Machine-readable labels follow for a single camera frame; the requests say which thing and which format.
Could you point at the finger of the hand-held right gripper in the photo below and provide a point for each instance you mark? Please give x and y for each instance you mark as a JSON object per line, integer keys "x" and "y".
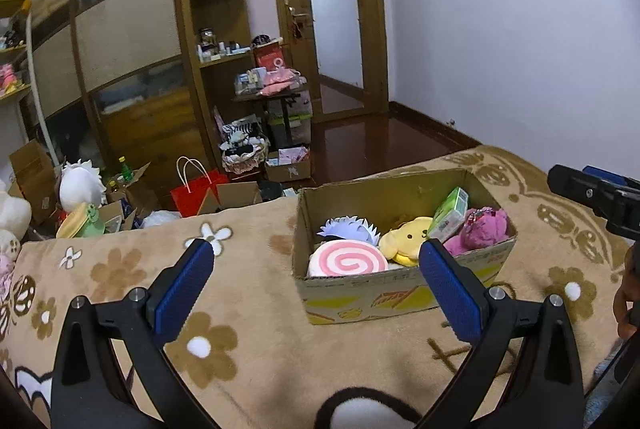
{"x": 602, "y": 174}
{"x": 575, "y": 184}

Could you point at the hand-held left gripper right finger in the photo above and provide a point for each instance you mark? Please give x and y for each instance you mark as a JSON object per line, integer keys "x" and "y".
{"x": 450, "y": 289}

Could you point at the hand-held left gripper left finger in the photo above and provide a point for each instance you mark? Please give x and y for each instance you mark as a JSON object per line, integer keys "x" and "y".
{"x": 182, "y": 289}

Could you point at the yellow dog plush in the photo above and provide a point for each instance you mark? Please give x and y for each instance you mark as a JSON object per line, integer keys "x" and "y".
{"x": 402, "y": 241}

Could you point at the printed cardboard box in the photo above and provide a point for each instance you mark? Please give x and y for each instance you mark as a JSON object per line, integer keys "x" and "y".
{"x": 350, "y": 304}

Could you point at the pink swirl roll plush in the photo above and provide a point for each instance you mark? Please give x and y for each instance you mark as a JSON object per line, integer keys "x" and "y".
{"x": 345, "y": 261}

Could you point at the person's right hand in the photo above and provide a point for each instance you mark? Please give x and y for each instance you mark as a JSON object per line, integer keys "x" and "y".
{"x": 631, "y": 289}

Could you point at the pink furry plush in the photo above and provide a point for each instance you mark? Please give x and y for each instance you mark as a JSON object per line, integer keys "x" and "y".
{"x": 480, "y": 229}

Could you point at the green small carton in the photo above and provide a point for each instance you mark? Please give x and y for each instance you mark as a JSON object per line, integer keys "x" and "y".
{"x": 447, "y": 214}

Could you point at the red paper bag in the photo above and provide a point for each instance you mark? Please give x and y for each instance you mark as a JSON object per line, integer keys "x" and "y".
{"x": 195, "y": 199}

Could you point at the plain cardboard box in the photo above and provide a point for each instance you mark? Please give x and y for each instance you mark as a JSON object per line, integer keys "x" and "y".
{"x": 290, "y": 169}
{"x": 137, "y": 196}
{"x": 32, "y": 174}
{"x": 235, "y": 196}

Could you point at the green frog plush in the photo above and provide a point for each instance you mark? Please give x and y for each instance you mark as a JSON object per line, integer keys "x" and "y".
{"x": 82, "y": 221}

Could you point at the blue spiky hair plush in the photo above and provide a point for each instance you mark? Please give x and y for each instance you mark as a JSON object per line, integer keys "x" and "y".
{"x": 345, "y": 229}

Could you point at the green glass bottle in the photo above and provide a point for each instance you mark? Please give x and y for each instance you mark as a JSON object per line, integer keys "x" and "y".
{"x": 125, "y": 169}

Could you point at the lace trimmed wicker basket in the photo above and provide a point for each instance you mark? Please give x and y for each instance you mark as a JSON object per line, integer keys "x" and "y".
{"x": 245, "y": 159}

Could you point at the white round spiky plush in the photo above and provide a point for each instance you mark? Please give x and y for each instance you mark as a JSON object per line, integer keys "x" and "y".
{"x": 80, "y": 186}

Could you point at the white bear plush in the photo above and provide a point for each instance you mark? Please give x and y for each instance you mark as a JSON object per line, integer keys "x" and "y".
{"x": 12, "y": 214}

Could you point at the small dark side table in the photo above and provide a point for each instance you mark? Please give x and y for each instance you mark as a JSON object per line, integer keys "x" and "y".
{"x": 286, "y": 114}

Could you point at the pink folded clothes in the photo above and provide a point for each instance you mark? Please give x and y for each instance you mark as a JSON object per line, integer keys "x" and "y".
{"x": 280, "y": 81}

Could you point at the red gift bag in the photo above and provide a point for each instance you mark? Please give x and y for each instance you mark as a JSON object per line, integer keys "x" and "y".
{"x": 270, "y": 56}

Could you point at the white pipe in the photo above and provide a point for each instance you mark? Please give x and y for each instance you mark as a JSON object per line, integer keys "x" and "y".
{"x": 35, "y": 84}

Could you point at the wooden corner shelf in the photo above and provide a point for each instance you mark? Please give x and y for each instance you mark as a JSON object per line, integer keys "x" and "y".
{"x": 192, "y": 34}

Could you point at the wooden wardrobe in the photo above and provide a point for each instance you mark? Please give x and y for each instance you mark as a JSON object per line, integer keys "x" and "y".
{"x": 125, "y": 34}

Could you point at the yellow wooden shelf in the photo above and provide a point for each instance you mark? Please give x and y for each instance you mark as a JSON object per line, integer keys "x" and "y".
{"x": 10, "y": 54}

